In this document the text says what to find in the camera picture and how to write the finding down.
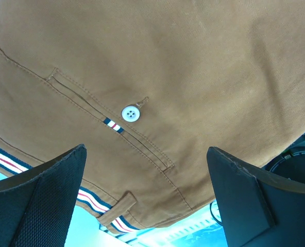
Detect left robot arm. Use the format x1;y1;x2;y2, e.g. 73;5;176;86
0;137;305;246

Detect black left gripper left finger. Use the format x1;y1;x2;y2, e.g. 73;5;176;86
0;144;87;246

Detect mustard brown trousers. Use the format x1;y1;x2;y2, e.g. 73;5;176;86
0;1;305;233

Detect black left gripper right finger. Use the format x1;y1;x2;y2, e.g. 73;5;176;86
207;147;305;246

